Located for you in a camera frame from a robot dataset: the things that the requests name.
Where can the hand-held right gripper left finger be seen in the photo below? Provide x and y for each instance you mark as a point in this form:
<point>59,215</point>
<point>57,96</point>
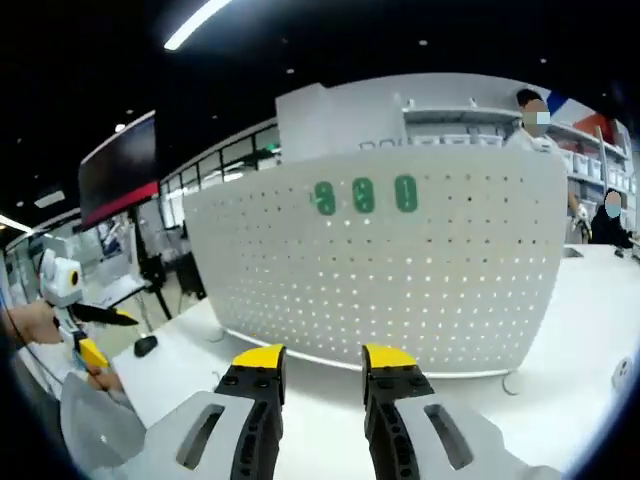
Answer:
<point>210,430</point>

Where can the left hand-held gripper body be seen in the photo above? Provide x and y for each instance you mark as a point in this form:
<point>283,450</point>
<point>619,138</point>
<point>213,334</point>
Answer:
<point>60,282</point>

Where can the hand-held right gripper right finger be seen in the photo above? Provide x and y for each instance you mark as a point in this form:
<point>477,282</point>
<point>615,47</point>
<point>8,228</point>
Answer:
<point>430,435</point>

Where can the white perforated mounting plate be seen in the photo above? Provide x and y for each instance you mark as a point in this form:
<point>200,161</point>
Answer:
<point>350,280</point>

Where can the green hook assembly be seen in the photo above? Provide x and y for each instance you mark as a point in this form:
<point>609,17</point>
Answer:
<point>406,193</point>
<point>324,198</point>
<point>362,195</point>

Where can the person's left hand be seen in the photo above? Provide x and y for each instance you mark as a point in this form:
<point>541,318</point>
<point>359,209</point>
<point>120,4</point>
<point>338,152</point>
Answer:
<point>42,325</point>

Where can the background white desk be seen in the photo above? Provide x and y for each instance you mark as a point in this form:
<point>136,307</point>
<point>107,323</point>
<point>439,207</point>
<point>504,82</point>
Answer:
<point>122,295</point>

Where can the black computer mouse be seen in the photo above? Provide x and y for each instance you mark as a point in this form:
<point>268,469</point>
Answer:
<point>146,345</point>

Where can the grey cloth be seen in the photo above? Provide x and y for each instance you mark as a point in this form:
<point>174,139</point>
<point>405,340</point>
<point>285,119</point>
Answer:
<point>100,425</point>

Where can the white power socket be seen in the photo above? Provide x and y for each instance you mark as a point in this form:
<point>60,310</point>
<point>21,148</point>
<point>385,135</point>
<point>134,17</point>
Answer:
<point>624,372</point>

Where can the ceiling light strip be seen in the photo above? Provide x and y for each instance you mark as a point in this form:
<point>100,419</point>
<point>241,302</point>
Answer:
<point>197,25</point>

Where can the white shelf with storage bins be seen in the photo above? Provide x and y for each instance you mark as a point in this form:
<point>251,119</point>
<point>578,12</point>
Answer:
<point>590,161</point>

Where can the black wall screen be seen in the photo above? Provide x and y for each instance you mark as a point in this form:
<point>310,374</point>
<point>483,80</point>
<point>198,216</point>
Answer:
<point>120,170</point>

